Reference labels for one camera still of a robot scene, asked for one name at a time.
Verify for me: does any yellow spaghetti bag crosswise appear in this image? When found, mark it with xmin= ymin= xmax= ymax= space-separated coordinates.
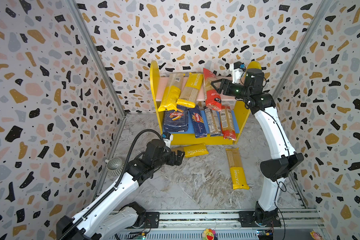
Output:
xmin=171 ymin=143 xmax=209 ymax=158

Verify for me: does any red bottom spaghetti bag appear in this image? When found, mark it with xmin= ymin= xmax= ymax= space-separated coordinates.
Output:
xmin=203 ymin=68 xmax=222 ymax=112

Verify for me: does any red spaghetti bag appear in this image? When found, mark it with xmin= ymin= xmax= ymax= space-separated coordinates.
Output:
xmin=220 ymin=106 xmax=237 ymax=141
xmin=203 ymin=68 xmax=222 ymax=112

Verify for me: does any blue Barilla pasta box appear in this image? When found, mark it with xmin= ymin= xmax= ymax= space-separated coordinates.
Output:
xmin=163 ymin=106 xmax=189 ymax=133

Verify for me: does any yellow spaghetti bag front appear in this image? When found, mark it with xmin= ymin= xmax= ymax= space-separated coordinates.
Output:
xmin=177 ymin=73 xmax=204 ymax=109

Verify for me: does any dark label spaghetti bag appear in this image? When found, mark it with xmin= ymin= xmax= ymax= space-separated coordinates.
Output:
xmin=204 ymin=107 xmax=223 ymax=137

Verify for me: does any yellow Pastatime spaghetti bag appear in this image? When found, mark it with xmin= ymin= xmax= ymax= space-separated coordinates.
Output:
xmin=226 ymin=148 xmax=250 ymax=190

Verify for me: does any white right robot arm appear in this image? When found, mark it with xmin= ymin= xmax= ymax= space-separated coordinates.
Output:
xmin=211 ymin=69 xmax=304 ymax=227

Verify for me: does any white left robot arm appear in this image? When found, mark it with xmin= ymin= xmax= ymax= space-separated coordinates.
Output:
xmin=57 ymin=139 xmax=185 ymax=240

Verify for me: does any yellow shelf unit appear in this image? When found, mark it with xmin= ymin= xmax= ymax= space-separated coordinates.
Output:
xmin=149 ymin=60 xmax=263 ymax=146

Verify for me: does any smiling flower toy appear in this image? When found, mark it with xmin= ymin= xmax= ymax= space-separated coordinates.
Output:
xmin=202 ymin=229 xmax=218 ymax=240

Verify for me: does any colourful toy at corner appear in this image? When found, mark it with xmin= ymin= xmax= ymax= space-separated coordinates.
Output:
xmin=310 ymin=231 xmax=323 ymax=240

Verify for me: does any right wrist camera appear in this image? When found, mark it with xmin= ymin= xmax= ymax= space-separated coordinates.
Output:
xmin=229 ymin=62 xmax=246 ymax=85

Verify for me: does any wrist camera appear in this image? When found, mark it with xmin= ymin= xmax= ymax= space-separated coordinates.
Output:
xmin=162 ymin=132 xmax=174 ymax=148
xmin=229 ymin=62 xmax=246 ymax=85

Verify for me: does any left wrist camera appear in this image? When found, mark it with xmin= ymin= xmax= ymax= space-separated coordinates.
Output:
xmin=162 ymin=132 xmax=174 ymax=148

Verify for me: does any aluminium corner post right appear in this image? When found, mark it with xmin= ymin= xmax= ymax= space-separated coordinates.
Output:
xmin=273 ymin=0 xmax=332 ymax=103

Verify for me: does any aluminium corner post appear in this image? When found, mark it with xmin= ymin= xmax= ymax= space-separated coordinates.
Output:
xmin=273 ymin=0 xmax=332 ymax=103
xmin=66 ymin=0 xmax=126 ymax=118

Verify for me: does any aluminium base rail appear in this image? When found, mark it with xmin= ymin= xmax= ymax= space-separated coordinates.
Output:
xmin=101 ymin=209 xmax=330 ymax=240

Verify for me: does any aluminium corner post left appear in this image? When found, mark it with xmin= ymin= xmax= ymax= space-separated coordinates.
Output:
xmin=66 ymin=0 xmax=126 ymax=118

